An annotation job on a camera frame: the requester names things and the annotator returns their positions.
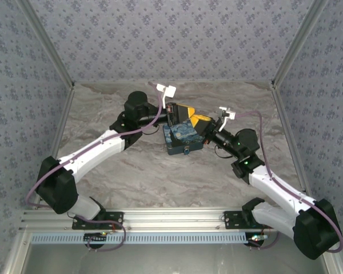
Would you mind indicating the aluminium mounting rail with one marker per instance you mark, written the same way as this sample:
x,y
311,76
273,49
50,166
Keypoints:
x,y
171,218

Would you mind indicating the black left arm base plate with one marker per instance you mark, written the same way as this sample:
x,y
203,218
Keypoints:
x,y
114,218

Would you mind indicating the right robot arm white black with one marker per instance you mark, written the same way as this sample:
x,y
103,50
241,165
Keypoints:
x,y
277,188

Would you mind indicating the left controller board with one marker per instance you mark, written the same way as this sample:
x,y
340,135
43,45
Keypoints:
x,y
95,237

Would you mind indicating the right controller board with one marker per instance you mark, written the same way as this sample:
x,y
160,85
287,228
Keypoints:
x,y
255,238

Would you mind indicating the controller board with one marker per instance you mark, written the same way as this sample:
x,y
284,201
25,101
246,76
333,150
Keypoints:
x,y
95,237
255,238

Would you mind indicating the starry night print box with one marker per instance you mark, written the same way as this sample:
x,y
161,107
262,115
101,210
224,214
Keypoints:
x,y
183,137

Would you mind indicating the aluminium table edge rail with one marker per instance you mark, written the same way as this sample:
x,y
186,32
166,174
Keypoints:
x,y
288,137
61,120

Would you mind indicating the grey metal panel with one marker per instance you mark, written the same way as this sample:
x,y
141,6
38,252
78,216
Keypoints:
x,y
171,259

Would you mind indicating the aluminium frame post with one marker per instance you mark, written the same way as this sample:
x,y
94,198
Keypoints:
x,y
45,45
300,42

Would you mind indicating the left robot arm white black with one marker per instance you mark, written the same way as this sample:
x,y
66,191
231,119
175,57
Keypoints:
x,y
91,149

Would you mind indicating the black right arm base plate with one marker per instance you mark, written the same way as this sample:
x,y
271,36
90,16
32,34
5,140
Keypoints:
x,y
234,219

